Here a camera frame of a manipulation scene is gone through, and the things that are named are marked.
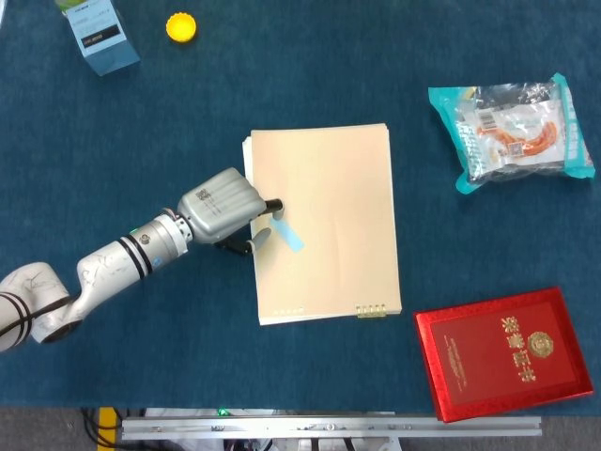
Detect yellow bottle cap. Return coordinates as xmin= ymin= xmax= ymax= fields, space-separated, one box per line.
xmin=165 ymin=12 xmax=199 ymax=45

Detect yellow black floor tape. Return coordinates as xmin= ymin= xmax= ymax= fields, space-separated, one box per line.
xmin=97 ymin=406 xmax=118 ymax=447

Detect dark teal table cloth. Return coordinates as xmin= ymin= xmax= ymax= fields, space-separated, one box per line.
xmin=0 ymin=0 xmax=601 ymax=417

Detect pale yellow paper stack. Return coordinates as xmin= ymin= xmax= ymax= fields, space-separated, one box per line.
xmin=241 ymin=123 xmax=404 ymax=327

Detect aluminium frame rail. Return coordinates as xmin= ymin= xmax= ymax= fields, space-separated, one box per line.
xmin=120 ymin=415 xmax=544 ymax=442

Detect red certificate folder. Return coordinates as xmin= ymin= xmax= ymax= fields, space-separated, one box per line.
xmin=412 ymin=287 xmax=595 ymax=424

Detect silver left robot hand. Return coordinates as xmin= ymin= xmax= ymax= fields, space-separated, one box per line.
xmin=177 ymin=167 xmax=285 ymax=257

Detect blue paper carton box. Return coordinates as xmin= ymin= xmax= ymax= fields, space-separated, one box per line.
xmin=63 ymin=0 xmax=142 ymax=77

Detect teal snack food package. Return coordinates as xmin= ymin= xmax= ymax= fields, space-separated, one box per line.
xmin=426 ymin=71 xmax=596 ymax=196

